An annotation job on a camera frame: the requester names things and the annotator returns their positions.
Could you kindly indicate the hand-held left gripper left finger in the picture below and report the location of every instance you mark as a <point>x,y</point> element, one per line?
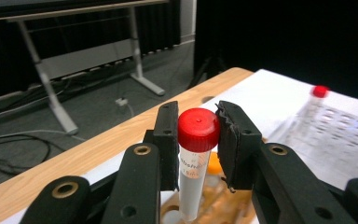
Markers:
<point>167,149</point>

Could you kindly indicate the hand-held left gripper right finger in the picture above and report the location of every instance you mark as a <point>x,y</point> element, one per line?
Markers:
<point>242,155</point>

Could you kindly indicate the red capped test tube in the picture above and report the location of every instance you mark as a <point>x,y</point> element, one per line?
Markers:
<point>197,130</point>
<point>319,90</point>

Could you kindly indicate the wooden test tube rack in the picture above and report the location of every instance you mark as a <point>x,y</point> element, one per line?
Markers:
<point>227,205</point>

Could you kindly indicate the clear acrylic tube rack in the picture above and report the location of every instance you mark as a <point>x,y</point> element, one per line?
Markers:
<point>338,133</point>

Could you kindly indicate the white power adapter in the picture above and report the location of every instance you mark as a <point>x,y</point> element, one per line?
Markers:
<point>121,102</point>

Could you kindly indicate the dark tripod stand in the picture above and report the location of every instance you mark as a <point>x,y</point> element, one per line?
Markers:
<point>209,67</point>

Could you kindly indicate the desk with white legs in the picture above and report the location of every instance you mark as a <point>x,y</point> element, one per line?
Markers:
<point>84,59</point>

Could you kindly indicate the black curtain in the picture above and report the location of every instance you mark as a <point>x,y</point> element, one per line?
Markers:
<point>276,34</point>

